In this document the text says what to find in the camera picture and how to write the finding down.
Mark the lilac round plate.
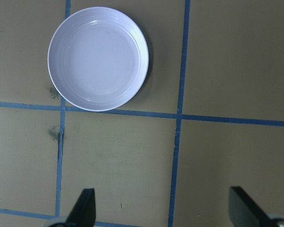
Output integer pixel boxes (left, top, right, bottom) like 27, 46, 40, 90
47, 6, 149, 112

